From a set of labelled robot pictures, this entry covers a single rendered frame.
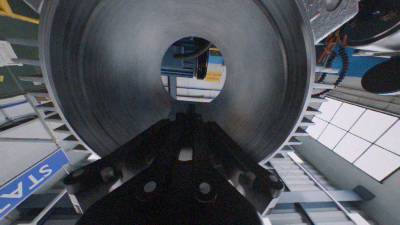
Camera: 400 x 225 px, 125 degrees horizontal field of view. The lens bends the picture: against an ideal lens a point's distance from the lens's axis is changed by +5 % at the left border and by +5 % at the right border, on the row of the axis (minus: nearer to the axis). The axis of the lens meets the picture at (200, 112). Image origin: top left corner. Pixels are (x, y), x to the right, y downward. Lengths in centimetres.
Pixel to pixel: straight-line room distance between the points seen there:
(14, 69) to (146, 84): 296
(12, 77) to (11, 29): 66
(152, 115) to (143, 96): 3
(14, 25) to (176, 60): 297
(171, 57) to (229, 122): 36
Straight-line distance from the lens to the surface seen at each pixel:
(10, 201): 244
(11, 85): 309
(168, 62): 46
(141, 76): 19
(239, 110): 16
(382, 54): 119
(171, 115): 20
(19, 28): 329
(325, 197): 607
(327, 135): 736
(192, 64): 49
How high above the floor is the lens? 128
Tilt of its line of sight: 26 degrees up
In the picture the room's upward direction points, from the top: 175 degrees counter-clockwise
